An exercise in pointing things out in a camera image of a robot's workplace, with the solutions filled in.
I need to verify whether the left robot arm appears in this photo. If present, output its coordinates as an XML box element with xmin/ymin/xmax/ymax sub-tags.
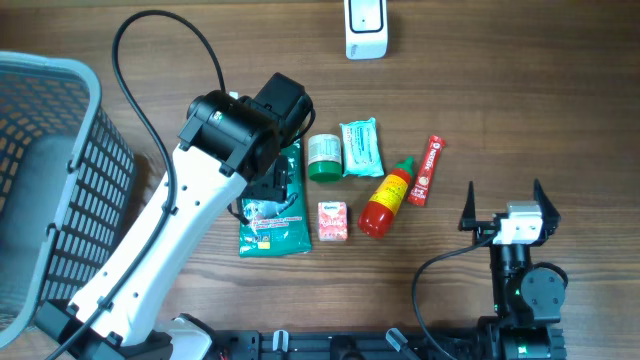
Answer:
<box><xmin>35</xmin><ymin>73</ymin><xmax>314</xmax><ymax>359</ymax></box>

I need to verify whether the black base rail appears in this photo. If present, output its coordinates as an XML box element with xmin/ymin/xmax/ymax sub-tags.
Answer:
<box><xmin>205</xmin><ymin>328</ymin><xmax>568</xmax><ymax>360</ymax></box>

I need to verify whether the red chili sauce bottle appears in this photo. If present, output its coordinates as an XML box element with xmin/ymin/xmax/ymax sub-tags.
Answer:
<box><xmin>358</xmin><ymin>156</ymin><xmax>414</xmax><ymax>238</ymax></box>

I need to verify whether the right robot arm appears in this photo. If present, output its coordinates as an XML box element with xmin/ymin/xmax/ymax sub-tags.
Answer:
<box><xmin>458</xmin><ymin>181</ymin><xmax>569</xmax><ymax>360</ymax></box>

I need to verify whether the light teal tissue pack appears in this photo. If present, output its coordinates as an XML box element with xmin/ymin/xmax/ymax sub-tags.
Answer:
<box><xmin>340</xmin><ymin>117</ymin><xmax>384</xmax><ymax>177</ymax></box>

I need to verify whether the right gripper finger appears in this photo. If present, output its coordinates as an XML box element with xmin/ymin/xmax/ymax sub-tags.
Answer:
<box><xmin>458</xmin><ymin>181</ymin><xmax>476</xmax><ymax>231</ymax></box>
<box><xmin>533</xmin><ymin>179</ymin><xmax>561</xmax><ymax>235</ymax></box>

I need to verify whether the grey plastic mesh basket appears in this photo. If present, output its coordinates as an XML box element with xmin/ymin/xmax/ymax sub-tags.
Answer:
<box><xmin>1</xmin><ymin>51</ymin><xmax>136</xmax><ymax>346</ymax></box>

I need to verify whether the green snack bag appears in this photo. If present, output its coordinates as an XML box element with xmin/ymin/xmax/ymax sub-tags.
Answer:
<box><xmin>238</xmin><ymin>141</ymin><xmax>312</xmax><ymax>257</ymax></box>

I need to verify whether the red coffee stick sachet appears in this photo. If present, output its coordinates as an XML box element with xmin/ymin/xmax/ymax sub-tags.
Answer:
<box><xmin>408</xmin><ymin>135</ymin><xmax>446</xmax><ymax>206</ymax></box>

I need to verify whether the white barcode scanner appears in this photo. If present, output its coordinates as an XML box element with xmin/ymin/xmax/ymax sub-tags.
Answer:
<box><xmin>343</xmin><ymin>0</ymin><xmax>389</xmax><ymax>61</ymax></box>

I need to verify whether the green lid white jar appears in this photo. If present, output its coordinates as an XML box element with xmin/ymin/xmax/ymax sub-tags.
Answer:
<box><xmin>307</xmin><ymin>134</ymin><xmax>343</xmax><ymax>183</ymax></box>

